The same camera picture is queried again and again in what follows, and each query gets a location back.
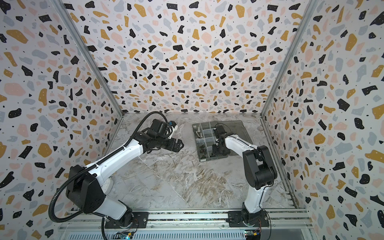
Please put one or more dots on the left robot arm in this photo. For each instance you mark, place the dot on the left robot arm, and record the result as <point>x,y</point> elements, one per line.
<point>90,192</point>

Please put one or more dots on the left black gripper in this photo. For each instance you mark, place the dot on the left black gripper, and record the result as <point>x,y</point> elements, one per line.
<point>177,147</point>

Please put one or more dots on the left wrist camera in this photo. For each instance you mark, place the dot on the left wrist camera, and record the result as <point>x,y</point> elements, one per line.
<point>172,127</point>

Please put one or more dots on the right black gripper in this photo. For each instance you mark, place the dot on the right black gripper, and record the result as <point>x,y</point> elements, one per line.
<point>216,148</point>

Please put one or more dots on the clear plastic organizer box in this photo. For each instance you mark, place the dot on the clear plastic organizer box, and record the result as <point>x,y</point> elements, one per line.
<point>207,138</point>

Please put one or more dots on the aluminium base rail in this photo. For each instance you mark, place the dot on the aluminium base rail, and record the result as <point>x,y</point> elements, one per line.
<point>193,224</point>

